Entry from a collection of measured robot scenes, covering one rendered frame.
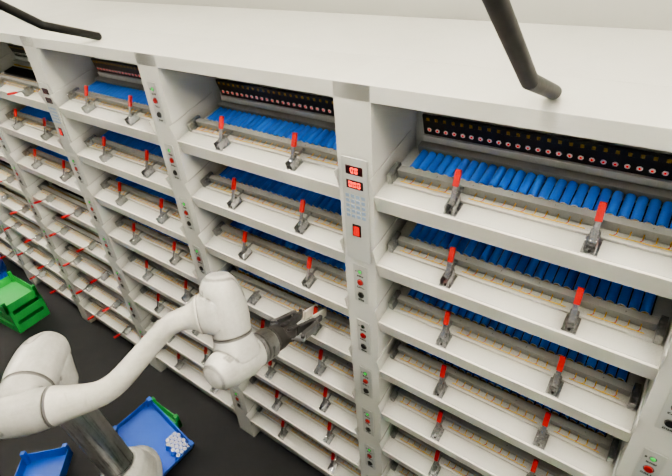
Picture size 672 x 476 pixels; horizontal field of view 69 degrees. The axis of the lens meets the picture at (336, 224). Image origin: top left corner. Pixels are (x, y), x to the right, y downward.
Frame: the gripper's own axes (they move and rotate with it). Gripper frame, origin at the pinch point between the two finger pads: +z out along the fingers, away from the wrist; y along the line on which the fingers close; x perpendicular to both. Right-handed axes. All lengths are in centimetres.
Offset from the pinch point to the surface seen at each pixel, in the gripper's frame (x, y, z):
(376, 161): 56, 25, -16
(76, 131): 38, -115, -10
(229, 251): 11.8, -33.6, -4.8
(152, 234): -2, -90, 4
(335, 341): -6.6, 8.3, 0.4
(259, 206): 32.1, -18.5, -6.8
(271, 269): 11.8, -14.7, -4.7
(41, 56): 66, -115, -20
